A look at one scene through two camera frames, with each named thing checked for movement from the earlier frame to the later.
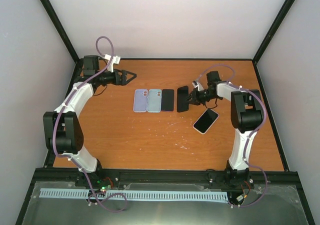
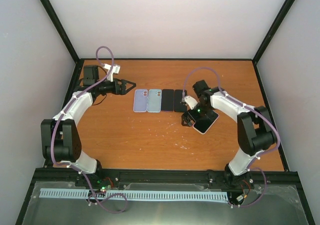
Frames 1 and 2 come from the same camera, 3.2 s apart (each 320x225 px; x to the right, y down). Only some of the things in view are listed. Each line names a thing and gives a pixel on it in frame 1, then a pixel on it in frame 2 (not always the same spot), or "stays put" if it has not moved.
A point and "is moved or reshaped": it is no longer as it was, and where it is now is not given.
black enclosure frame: (51, 173) stays put
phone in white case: (206, 121) stays put
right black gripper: (195, 101) -> (185, 117)
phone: (182, 104) is moved or reshaped
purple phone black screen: (167, 100) stays put
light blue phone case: (154, 100) stays put
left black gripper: (122, 77) -> (122, 91)
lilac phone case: (140, 100) stays put
